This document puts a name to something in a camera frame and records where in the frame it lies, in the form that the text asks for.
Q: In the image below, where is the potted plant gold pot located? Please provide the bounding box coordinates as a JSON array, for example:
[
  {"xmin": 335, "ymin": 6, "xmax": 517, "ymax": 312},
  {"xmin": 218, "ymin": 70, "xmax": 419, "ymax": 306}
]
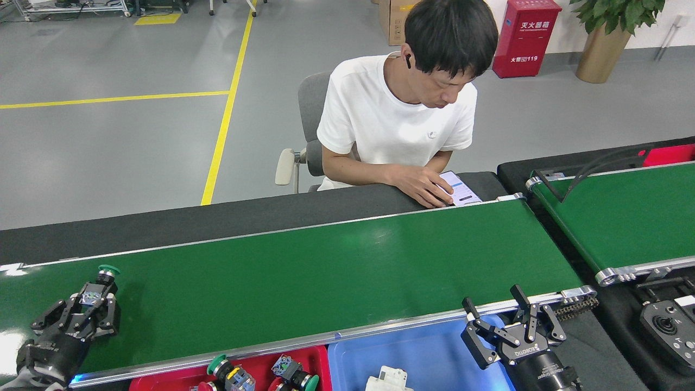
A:
[{"xmin": 569, "ymin": 0, "xmax": 667, "ymax": 85}]

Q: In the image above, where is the red plastic tray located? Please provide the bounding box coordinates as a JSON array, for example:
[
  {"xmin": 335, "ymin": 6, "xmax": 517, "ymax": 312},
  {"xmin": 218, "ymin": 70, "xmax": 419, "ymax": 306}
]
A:
[
  {"xmin": 638, "ymin": 144, "xmax": 695, "ymax": 168},
  {"xmin": 129, "ymin": 345, "xmax": 333, "ymax": 391}
]

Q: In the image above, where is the grey office chair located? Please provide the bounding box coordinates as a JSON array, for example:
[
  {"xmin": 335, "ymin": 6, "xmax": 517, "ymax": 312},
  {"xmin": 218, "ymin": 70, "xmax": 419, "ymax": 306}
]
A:
[{"xmin": 275, "ymin": 72, "xmax": 333, "ymax": 194}]

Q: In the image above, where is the black cable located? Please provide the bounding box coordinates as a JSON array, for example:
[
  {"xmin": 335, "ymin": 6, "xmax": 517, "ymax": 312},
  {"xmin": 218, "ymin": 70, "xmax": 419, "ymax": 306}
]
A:
[{"xmin": 535, "ymin": 147, "xmax": 649, "ymax": 204}]

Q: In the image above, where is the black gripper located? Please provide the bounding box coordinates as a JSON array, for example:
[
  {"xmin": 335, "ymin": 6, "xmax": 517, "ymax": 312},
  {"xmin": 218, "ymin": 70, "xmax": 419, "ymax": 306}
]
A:
[
  {"xmin": 460, "ymin": 283, "xmax": 583, "ymax": 391},
  {"xmin": 17, "ymin": 295, "xmax": 122, "ymax": 381}
]

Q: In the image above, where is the smartphone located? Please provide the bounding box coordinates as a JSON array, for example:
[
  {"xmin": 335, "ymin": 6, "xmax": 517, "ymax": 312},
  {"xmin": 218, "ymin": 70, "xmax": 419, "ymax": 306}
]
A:
[{"xmin": 437, "ymin": 171, "xmax": 483, "ymax": 207}]

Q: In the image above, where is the red fire extinguisher box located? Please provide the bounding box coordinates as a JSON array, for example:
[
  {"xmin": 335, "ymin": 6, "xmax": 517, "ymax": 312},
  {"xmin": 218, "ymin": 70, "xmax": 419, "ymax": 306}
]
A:
[{"xmin": 492, "ymin": 0, "xmax": 563, "ymax": 79}]

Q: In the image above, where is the conveyor drive chain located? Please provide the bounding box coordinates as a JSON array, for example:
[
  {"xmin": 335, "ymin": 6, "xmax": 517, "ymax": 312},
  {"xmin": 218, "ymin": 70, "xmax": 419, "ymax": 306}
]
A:
[{"xmin": 554, "ymin": 296, "xmax": 601, "ymax": 321}]

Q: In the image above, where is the blue plastic tray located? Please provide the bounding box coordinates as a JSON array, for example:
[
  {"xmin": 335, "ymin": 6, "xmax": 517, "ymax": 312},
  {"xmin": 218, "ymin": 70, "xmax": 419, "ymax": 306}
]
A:
[{"xmin": 327, "ymin": 314, "xmax": 516, "ymax": 391}]

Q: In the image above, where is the green push button switch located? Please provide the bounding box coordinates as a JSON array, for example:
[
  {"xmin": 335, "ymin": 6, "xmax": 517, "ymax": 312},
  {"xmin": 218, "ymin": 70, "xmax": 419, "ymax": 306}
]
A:
[
  {"xmin": 270, "ymin": 355, "xmax": 320, "ymax": 391},
  {"xmin": 79, "ymin": 264, "xmax": 121, "ymax": 310},
  {"xmin": 206, "ymin": 354, "xmax": 256, "ymax": 391}
]

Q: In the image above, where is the black joystick controller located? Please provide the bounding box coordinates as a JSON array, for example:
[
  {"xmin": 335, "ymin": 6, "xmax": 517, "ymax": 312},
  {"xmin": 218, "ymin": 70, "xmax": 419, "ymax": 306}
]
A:
[{"xmin": 638, "ymin": 296, "xmax": 695, "ymax": 375}]

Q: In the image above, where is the person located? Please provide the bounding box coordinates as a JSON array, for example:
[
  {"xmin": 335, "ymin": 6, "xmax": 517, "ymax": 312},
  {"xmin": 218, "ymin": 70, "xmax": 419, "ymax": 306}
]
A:
[{"xmin": 317, "ymin": 0, "xmax": 499, "ymax": 210}]

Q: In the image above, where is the green conveyor belt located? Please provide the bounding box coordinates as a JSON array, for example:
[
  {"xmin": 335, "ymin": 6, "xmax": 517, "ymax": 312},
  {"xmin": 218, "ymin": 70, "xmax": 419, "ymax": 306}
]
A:
[
  {"xmin": 526, "ymin": 160, "xmax": 695, "ymax": 287},
  {"xmin": 0, "ymin": 193, "xmax": 599, "ymax": 389}
]

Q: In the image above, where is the cardboard box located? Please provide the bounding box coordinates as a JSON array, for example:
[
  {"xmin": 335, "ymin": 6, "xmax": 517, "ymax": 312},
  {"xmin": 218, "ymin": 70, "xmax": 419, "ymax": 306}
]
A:
[{"xmin": 372, "ymin": 0, "xmax": 419, "ymax": 47}]

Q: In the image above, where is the white circuit breaker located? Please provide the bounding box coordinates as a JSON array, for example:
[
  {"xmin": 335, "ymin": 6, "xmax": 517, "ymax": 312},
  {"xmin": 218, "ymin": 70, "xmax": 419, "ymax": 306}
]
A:
[{"xmin": 365, "ymin": 367, "xmax": 414, "ymax": 391}]

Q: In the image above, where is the person's right hand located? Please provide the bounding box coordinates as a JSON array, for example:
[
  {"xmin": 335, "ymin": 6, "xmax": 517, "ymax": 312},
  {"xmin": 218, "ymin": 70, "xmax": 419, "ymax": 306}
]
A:
[{"xmin": 387, "ymin": 164, "xmax": 456, "ymax": 210}]

